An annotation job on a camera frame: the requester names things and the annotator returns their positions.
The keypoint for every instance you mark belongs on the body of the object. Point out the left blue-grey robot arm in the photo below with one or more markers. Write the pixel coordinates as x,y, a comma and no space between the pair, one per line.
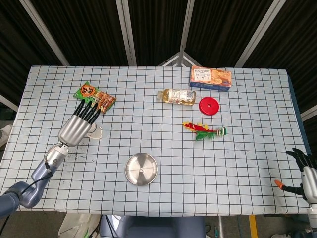
37,183

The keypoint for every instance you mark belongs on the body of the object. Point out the white triangular frame brace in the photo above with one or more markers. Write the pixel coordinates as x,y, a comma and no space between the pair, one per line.
184,58

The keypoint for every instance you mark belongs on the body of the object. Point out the green snack bag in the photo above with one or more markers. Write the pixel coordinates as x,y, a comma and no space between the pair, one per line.
105,99

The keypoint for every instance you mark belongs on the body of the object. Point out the white frame post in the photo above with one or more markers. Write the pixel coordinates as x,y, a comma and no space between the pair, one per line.
186,24
44,32
258,32
127,32

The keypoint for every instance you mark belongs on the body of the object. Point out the white shoe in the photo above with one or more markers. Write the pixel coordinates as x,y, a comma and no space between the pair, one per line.
5,135

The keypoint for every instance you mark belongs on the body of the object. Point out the tea bottle with floral label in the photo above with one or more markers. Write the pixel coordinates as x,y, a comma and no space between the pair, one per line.
177,97

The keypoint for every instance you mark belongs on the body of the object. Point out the red round plastic disc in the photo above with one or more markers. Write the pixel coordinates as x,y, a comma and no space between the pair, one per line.
209,110

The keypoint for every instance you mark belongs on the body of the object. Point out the orange and blue biscuit box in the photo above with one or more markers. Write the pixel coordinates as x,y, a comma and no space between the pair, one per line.
210,78

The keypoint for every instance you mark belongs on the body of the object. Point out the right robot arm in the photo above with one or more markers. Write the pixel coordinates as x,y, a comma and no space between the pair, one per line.
312,214

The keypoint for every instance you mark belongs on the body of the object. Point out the blue-grey robot torso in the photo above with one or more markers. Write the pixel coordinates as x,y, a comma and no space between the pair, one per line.
153,226

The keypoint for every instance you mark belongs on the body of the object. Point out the white frame rail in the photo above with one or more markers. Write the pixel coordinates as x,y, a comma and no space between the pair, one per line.
8,102
309,112

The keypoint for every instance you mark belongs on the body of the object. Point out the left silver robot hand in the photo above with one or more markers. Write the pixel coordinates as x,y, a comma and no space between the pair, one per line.
74,130

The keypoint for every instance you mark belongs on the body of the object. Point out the white round object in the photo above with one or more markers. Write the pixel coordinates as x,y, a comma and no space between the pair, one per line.
95,132

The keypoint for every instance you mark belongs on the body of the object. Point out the colourful feather shuttlecock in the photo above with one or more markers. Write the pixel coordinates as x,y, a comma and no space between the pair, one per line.
204,132

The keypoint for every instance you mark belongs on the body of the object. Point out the silver metal plate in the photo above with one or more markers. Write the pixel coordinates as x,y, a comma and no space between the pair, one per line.
141,177

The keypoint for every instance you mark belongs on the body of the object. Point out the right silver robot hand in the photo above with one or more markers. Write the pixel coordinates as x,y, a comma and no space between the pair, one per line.
309,182

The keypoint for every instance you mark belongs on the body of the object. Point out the blue checked tablecloth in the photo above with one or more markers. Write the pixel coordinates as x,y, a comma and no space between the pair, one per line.
198,173

